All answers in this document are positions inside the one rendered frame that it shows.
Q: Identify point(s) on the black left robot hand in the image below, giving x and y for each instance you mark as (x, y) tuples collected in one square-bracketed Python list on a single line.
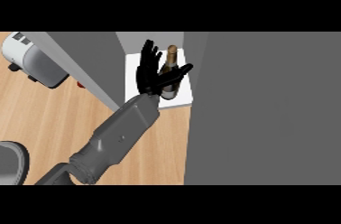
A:
[(147, 74)]

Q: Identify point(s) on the dark wine bottle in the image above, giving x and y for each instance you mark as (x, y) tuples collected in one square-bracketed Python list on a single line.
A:
[(172, 57)]

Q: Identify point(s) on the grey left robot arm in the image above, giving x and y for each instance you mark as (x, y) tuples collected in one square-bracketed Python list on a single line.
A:
[(126, 125)]

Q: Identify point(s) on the narrow grey cabinet door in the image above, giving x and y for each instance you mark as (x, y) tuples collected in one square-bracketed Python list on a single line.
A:
[(95, 59)]

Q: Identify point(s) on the large dark grey cabinet door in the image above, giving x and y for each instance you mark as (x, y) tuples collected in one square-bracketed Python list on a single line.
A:
[(266, 113)]

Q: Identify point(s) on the small red object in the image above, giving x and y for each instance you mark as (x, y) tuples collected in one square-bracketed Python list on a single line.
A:
[(80, 85)]

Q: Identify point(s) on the white and grey appliance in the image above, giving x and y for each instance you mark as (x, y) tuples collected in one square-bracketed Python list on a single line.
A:
[(38, 63)]

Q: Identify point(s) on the dark grey rounded object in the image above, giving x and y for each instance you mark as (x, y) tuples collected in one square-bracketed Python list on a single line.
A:
[(11, 164)]

